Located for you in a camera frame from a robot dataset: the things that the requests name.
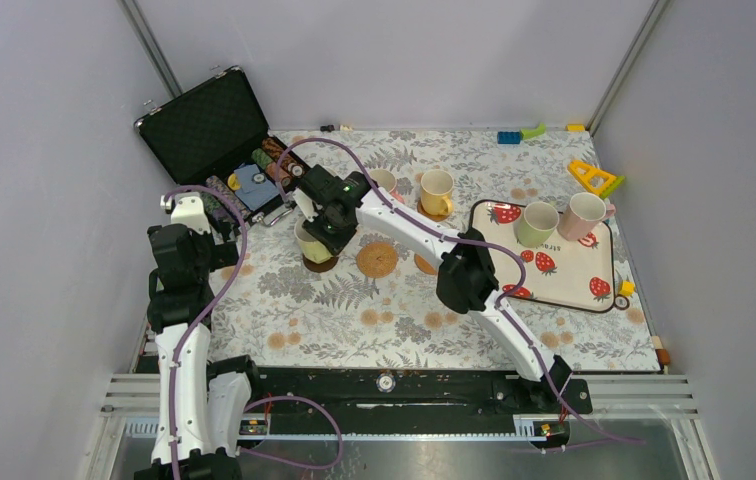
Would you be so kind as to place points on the yellow toy triangle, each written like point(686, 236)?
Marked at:
point(595, 180)

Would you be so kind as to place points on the woven rattan coaster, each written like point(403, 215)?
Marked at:
point(377, 260)

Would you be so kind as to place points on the blue toy brick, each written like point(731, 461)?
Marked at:
point(509, 137)

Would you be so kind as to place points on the pink ceramic mug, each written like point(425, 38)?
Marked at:
point(584, 212)

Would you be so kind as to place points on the light wooden coaster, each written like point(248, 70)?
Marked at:
point(424, 266)
point(435, 218)

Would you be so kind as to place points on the green toy block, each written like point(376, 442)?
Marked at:
point(530, 133)

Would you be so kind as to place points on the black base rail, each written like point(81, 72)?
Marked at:
point(308, 401)

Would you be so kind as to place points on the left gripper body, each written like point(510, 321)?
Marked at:
point(200, 229)

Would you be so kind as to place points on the yellow cube by tray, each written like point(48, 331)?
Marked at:
point(626, 289)

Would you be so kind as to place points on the dark wooden coaster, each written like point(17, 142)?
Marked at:
point(320, 267)

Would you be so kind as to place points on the brown object table corner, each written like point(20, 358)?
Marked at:
point(662, 354)

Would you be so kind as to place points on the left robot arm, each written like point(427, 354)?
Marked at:
point(179, 318)

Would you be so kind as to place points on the black poker chip case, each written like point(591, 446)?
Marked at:
point(216, 135)

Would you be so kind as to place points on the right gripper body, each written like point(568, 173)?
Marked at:
point(328, 231)

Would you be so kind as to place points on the light green ceramic mug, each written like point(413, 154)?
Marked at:
point(536, 224)

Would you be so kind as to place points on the strawberry print tray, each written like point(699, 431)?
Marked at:
point(574, 274)

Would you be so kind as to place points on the yellow handled mug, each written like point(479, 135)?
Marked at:
point(436, 189)

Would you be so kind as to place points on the pink handled mug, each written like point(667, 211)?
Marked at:
point(387, 181)

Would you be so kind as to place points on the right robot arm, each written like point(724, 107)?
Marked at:
point(466, 281)

